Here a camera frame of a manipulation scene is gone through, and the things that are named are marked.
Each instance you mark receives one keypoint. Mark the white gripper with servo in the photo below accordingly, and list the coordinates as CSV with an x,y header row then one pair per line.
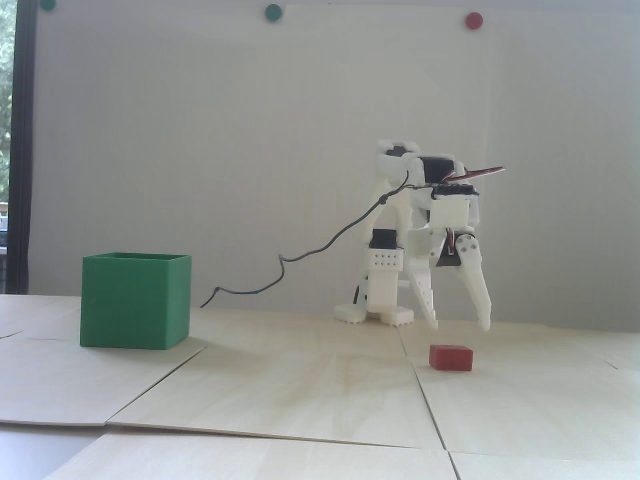
x,y
429,243

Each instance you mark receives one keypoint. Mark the dark window frame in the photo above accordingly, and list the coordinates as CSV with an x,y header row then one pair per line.
x,y
22,150

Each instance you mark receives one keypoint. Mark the white camera box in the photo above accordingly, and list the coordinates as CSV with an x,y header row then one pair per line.
x,y
451,214

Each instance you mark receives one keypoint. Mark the green round magnet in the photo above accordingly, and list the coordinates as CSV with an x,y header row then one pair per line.
x,y
273,12
48,4

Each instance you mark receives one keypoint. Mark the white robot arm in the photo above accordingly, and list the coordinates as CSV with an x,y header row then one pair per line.
x,y
385,280

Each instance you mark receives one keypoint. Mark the green box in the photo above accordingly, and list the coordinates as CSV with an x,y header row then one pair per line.
x,y
130,305

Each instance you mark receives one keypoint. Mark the red round magnet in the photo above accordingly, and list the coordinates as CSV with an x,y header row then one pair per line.
x,y
473,20

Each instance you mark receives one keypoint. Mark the red block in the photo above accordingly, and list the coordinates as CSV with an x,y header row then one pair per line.
x,y
451,357

